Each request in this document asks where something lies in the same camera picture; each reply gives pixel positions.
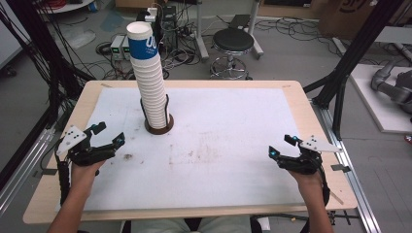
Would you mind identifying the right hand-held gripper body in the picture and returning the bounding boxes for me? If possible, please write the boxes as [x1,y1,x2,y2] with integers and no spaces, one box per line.
[276,135,344,176]

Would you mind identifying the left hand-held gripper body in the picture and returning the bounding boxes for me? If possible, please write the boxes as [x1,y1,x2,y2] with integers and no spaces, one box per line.
[55,125,116,167]

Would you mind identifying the stack of paper cups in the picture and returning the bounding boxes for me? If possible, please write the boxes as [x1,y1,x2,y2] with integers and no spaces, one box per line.
[125,20,170,130]

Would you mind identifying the person's left hand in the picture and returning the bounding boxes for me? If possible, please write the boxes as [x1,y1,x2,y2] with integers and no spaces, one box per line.
[70,159,107,189]

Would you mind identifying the person's right hand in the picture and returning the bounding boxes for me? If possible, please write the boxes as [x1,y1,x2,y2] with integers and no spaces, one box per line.
[287,168,321,192]

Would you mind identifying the black tape strip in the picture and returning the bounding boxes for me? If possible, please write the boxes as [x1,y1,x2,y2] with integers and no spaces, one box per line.
[32,167,59,179]
[330,163,352,174]

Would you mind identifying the thin wooden stick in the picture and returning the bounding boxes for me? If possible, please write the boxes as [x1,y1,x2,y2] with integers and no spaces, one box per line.
[329,190,345,206]

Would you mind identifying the white table mat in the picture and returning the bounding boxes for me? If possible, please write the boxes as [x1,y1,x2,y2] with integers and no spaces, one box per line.
[57,86,307,213]

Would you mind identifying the grey power supply unit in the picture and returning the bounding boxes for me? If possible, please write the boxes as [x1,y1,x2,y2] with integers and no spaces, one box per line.
[110,34,126,61]
[120,36,132,61]

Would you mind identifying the white platform board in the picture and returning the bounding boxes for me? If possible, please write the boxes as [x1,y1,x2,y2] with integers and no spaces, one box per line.
[349,63,412,135]

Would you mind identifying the person's legs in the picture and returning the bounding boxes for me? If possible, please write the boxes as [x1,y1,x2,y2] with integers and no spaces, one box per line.
[130,216,253,233]

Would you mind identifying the white desk leg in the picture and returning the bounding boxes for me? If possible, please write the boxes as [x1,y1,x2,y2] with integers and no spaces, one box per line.
[193,0,210,61]
[247,0,264,60]

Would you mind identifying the black round stool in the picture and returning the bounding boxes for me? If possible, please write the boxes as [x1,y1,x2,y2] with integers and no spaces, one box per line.
[209,27,256,81]

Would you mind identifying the black computer tower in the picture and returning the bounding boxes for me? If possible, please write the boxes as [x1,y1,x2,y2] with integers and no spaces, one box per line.
[159,5,179,50]

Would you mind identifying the white round table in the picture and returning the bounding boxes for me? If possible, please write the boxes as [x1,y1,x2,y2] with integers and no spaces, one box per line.
[36,0,95,15]

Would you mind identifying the cardboard box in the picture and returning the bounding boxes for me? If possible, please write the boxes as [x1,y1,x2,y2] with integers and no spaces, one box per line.
[318,0,412,41]

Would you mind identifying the left hand-held gripper cable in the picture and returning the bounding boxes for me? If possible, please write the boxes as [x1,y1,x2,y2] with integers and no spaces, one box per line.
[53,151,73,208]

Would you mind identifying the hand-held gripper cable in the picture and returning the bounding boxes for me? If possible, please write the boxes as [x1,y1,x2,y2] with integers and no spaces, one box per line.
[53,151,73,208]
[318,160,331,208]

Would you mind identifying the right hand-held gripper cable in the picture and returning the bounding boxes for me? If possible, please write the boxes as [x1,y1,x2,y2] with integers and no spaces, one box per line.
[318,160,331,208]

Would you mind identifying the aluminium rail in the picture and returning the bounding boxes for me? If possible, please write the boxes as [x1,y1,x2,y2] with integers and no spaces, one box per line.
[310,99,383,233]
[0,126,56,217]

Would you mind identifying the black frame with cables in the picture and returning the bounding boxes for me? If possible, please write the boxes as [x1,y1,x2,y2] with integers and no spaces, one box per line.
[0,0,95,192]

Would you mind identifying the black metal frame post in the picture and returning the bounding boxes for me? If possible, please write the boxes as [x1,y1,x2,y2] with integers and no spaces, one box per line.
[303,0,406,141]

